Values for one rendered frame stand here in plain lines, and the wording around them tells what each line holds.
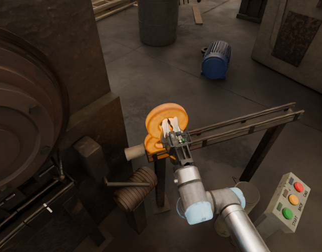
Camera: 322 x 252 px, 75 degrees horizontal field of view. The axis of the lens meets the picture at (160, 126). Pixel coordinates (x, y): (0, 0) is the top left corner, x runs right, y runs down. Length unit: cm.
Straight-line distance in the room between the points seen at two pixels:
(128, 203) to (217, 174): 90
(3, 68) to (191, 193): 53
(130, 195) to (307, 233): 121
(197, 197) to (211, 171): 114
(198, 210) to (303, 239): 121
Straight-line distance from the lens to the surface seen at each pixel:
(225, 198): 74
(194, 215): 62
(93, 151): 86
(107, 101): 94
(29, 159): 61
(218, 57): 243
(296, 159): 208
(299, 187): 112
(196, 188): 62
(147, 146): 94
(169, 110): 71
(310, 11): 274
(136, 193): 104
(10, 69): 54
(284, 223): 103
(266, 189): 180
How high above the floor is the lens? 146
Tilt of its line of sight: 47 degrees down
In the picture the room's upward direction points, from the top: straight up
